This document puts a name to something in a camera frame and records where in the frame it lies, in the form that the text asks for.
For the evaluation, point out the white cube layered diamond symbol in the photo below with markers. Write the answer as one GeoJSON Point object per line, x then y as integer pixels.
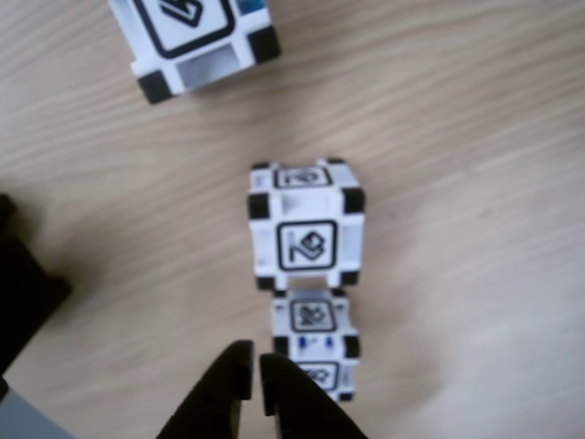
{"type": "Point", "coordinates": [306, 247]}

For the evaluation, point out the white cube lightning symbol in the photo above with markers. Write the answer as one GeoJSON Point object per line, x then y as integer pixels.
{"type": "Point", "coordinates": [137, 46]}

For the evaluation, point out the white cube paperclip symbol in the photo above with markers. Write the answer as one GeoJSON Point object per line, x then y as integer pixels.
{"type": "Point", "coordinates": [311, 315]}

